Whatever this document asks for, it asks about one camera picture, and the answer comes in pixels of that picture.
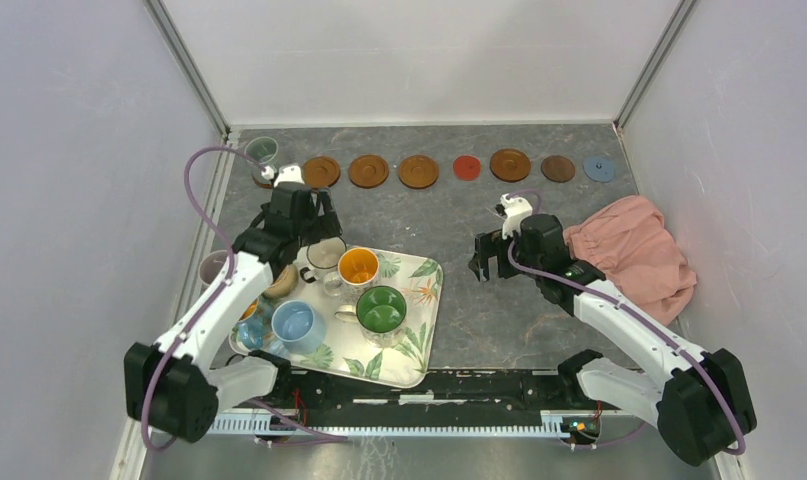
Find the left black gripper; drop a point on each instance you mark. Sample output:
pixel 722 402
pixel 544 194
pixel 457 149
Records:
pixel 328 223

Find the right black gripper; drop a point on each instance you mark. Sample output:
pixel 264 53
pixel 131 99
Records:
pixel 487 245

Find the brown wooden coaster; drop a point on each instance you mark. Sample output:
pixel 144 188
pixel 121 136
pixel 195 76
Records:
pixel 418 172
pixel 510 165
pixel 368 171
pixel 321 172
pixel 262 180

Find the red round coaster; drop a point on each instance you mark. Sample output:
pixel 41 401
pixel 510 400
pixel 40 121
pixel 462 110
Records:
pixel 467 167

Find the white mug green inside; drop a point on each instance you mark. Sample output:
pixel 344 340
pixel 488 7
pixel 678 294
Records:
pixel 380 313

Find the leaf patterned serving tray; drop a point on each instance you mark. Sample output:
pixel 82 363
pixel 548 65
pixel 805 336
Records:
pixel 345 352

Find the grey green ribbed mug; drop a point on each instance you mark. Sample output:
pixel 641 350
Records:
pixel 263 151

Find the dark walnut coaster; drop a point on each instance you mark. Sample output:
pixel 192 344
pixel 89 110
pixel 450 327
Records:
pixel 558 168

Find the blue round coaster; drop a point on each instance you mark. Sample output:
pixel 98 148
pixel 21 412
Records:
pixel 599 169

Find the pink drawstring cloth bag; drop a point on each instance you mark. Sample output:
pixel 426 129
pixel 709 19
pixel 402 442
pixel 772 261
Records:
pixel 627 241

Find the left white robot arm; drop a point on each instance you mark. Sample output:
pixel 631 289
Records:
pixel 170 385

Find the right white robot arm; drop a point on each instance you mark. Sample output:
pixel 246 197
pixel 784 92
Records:
pixel 698 401

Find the cream enamel mug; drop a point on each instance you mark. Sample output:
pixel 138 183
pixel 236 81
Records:
pixel 322 259

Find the white mug orange inside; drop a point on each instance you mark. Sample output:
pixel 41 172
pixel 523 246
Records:
pixel 357 270

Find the beige ceramic mug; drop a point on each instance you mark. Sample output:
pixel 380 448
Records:
pixel 284 285

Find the light blue mug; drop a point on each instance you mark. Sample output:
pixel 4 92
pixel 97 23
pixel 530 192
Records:
pixel 297 328

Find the pink ribbed mug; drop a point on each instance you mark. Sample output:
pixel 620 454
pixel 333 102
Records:
pixel 210 267

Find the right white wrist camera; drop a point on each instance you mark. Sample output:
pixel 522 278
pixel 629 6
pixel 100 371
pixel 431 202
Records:
pixel 513 210

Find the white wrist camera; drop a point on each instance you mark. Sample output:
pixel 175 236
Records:
pixel 291 173
pixel 513 210

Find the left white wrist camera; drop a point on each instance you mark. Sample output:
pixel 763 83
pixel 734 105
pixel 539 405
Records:
pixel 291 173

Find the orange inside blue handle mug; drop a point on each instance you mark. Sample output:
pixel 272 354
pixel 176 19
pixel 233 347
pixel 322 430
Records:
pixel 255 331

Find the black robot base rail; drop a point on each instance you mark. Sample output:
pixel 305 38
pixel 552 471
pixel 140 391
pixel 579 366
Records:
pixel 444 398

